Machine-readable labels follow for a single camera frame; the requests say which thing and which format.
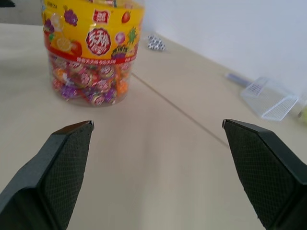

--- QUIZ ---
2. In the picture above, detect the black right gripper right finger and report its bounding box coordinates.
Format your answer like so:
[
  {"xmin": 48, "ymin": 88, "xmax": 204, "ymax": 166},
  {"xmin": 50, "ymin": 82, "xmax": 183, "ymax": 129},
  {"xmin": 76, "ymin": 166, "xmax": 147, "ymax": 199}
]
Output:
[{"xmin": 222, "ymin": 119, "xmax": 307, "ymax": 230}]

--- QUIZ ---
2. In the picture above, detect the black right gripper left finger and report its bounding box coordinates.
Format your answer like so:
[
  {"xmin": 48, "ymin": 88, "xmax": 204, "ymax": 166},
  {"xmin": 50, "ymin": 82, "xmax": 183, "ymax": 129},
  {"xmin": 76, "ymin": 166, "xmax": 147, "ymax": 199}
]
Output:
[{"xmin": 0, "ymin": 120, "xmax": 94, "ymax": 230}]

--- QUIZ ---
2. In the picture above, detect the clear candy jar yellow label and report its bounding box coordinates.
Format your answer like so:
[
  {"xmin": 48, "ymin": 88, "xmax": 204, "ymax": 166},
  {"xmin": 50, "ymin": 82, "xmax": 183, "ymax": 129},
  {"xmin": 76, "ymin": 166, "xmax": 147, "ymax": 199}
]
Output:
[{"xmin": 42, "ymin": 0, "xmax": 146, "ymax": 108}]

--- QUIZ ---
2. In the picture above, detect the clear mesh plastic basket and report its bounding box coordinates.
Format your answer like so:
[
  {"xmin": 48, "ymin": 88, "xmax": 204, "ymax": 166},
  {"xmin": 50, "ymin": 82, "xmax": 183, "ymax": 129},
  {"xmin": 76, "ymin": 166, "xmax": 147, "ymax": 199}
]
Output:
[{"xmin": 240, "ymin": 76, "xmax": 299, "ymax": 121}]

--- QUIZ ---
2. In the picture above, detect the purple pen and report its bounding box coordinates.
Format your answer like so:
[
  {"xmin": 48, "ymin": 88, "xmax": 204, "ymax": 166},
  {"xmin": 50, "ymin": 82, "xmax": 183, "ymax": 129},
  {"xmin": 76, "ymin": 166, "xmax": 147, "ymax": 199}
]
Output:
[{"xmin": 224, "ymin": 72, "xmax": 252, "ymax": 87}]

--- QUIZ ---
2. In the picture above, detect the black white patterned wrapper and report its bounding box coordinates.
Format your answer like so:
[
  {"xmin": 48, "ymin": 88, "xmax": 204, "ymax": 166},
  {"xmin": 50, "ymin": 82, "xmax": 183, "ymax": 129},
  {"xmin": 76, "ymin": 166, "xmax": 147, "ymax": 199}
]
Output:
[{"xmin": 146, "ymin": 34, "xmax": 167, "ymax": 52}]

